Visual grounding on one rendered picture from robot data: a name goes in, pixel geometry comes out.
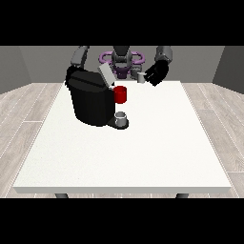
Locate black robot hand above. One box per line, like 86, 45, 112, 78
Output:
143, 60, 170, 88
65, 65, 84, 84

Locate small grey coffee pod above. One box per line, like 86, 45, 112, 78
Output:
136, 71, 147, 84

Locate pale grey machine lid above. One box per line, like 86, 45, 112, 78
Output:
97, 62, 116, 88

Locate black coffee machine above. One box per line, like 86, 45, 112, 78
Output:
65, 70, 130, 131

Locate red pod holder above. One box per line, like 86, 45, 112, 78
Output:
113, 85, 128, 105

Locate grey robot trunk purple rings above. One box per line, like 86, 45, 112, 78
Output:
98, 46, 146, 80

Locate small grey cup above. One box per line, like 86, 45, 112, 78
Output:
114, 111, 128, 128

